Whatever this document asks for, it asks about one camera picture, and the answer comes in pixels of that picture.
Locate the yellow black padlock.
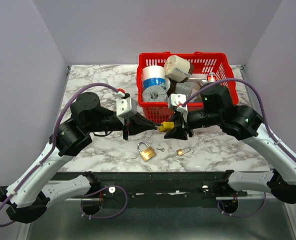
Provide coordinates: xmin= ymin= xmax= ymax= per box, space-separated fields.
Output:
xmin=157 ymin=121 xmax=175 ymax=133

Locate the small brass padlock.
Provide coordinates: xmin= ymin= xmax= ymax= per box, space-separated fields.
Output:
xmin=177 ymin=147 xmax=191 ymax=156

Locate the large brass padlock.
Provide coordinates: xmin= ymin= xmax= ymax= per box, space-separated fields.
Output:
xmin=137 ymin=141 xmax=156 ymax=162

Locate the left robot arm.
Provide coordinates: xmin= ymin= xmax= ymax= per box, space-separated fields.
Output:
xmin=0 ymin=92 xmax=157 ymax=224

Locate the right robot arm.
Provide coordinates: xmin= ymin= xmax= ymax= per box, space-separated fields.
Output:
xmin=160 ymin=81 xmax=296 ymax=204

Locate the grey roll front left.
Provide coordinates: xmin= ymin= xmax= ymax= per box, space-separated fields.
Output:
xmin=142 ymin=85 xmax=168 ymax=103

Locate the grey roll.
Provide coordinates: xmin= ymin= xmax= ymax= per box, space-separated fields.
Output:
xmin=142 ymin=85 xmax=168 ymax=103
xmin=175 ymin=81 xmax=200 ymax=99

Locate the grey roll centre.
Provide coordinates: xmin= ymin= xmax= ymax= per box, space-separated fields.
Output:
xmin=175 ymin=81 xmax=200 ymax=99

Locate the silver can top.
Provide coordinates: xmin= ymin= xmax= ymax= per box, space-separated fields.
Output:
xmin=199 ymin=79 xmax=208 ymax=87

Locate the white blue paper roll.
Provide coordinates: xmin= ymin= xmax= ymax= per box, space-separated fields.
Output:
xmin=142 ymin=65 xmax=166 ymax=90

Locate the beige wrapped paper roll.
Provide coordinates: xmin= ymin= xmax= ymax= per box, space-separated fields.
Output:
xmin=164 ymin=55 xmax=195 ymax=83

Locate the cream pump bottle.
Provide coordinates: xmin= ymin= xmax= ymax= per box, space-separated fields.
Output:
xmin=207 ymin=72 xmax=217 ymax=83

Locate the red plastic basket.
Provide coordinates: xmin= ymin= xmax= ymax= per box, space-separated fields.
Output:
xmin=137 ymin=51 xmax=234 ymax=123

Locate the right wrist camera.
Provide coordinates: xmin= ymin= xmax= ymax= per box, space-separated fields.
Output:
xmin=168 ymin=93 xmax=187 ymax=111

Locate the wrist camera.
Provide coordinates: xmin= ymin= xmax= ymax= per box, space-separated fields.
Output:
xmin=168 ymin=93 xmax=187 ymax=111
xmin=116 ymin=97 xmax=137 ymax=119

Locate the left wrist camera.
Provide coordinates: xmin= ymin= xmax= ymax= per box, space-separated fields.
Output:
xmin=116 ymin=97 xmax=137 ymax=119

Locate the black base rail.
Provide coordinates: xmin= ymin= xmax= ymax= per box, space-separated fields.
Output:
xmin=70 ymin=171 xmax=248 ymax=208

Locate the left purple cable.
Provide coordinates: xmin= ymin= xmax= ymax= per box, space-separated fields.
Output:
xmin=0 ymin=82 xmax=126 ymax=228

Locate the purple cable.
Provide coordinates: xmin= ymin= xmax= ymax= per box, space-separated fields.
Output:
xmin=177 ymin=77 xmax=296 ymax=173
xmin=0 ymin=82 xmax=126 ymax=228

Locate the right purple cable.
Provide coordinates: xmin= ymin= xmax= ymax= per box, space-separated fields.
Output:
xmin=177 ymin=77 xmax=296 ymax=173

